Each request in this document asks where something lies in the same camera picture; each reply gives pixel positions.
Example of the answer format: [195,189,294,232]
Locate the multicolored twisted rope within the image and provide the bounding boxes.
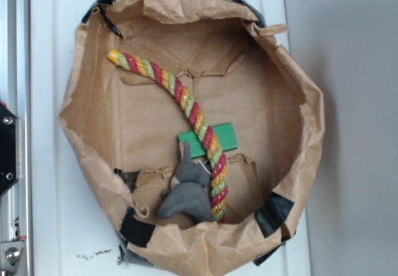
[106,48,230,224]

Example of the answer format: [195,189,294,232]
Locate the green rectangular block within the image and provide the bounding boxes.
[178,122,238,159]

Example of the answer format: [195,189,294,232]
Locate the gray plush toy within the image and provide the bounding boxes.
[158,141,213,223]

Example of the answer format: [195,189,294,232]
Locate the brown paper bag bin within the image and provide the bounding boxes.
[58,0,325,275]

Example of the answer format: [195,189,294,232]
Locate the white plastic tray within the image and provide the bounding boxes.
[29,0,312,276]

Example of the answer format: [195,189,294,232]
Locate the aluminium frame rail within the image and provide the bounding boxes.
[1,0,34,275]

